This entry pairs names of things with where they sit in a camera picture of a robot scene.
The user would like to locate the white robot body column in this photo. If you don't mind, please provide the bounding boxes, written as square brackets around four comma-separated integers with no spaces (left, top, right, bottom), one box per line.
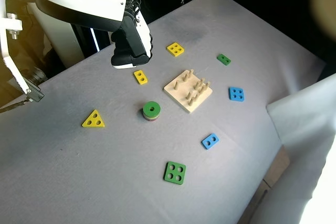
[27,2,86,69]

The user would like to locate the green two-hole rectangular block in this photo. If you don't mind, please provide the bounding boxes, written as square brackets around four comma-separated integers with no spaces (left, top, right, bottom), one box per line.
[216,54,232,66]

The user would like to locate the blue four-hole square block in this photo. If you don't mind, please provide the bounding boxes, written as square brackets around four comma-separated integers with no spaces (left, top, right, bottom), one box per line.
[228,87,245,102]

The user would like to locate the grey table cloth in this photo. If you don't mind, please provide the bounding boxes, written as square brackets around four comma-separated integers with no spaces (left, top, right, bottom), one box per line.
[0,0,328,224]

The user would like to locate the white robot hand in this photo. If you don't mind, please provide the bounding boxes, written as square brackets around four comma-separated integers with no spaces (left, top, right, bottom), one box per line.
[33,0,153,70]

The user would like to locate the yellow four-hole square block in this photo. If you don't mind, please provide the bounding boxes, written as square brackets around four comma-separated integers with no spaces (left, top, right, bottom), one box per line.
[166,42,185,57]

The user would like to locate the blue two-hole rectangular block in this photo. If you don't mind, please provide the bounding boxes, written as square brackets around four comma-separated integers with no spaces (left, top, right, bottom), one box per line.
[201,133,221,150]

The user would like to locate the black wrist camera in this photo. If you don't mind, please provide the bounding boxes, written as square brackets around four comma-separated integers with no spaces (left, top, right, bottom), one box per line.
[5,66,49,104]

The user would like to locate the yellow three-hole triangle block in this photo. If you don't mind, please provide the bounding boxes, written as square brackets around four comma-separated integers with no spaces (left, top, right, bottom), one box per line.
[81,109,106,129]

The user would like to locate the wooden peg board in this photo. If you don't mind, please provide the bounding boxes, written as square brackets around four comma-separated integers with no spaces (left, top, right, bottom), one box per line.
[163,69,213,114]

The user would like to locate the green four-hole square block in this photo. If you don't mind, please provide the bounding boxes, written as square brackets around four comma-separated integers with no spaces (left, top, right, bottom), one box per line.
[163,161,187,186]

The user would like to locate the yellow two-hole rectangular block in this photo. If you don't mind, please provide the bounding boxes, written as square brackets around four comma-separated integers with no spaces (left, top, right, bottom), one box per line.
[133,70,148,86]

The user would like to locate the beige blurred rounded cover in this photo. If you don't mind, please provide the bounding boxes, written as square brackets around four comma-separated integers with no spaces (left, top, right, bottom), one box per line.
[308,0,336,49]

